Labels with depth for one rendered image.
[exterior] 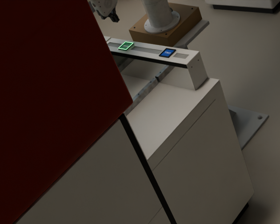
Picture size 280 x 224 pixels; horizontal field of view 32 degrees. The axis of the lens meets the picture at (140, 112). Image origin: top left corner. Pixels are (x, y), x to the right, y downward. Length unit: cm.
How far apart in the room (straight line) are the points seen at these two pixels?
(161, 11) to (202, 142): 71
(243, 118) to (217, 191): 93
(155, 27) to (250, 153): 95
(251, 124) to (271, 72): 53
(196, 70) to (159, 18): 48
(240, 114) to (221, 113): 99
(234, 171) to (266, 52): 149
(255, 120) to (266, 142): 21
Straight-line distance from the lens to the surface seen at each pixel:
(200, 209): 224
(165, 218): 172
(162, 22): 247
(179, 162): 201
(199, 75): 210
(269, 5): 404
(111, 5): 219
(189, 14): 253
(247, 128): 306
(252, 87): 338
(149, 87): 219
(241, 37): 393
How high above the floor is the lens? 204
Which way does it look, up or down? 35 degrees down
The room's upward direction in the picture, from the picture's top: 24 degrees counter-clockwise
